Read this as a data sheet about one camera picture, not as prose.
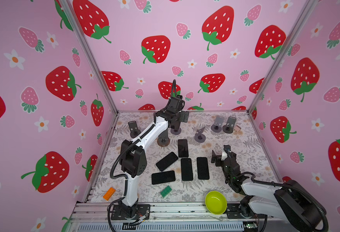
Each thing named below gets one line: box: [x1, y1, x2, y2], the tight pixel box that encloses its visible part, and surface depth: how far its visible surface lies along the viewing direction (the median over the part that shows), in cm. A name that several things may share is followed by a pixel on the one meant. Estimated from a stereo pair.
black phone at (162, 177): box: [151, 170, 176, 185], surface depth 88 cm
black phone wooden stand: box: [155, 151, 179, 172], surface depth 95 cm
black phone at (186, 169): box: [180, 158, 194, 182], surface depth 90 cm
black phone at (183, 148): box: [177, 139, 189, 158], surface depth 102 cm
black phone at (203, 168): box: [196, 157, 210, 180], surface depth 90 cm
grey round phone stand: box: [210, 115, 225, 133], surface depth 110 cm
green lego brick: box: [160, 185, 173, 199], surface depth 82 cm
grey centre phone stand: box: [194, 126, 206, 144], surface depth 106 cm
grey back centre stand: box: [170, 127, 182, 135], surface depth 109 cm
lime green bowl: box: [204, 190, 228, 216], surface depth 78 cm
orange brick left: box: [102, 187, 116, 202], surface depth 81 cm
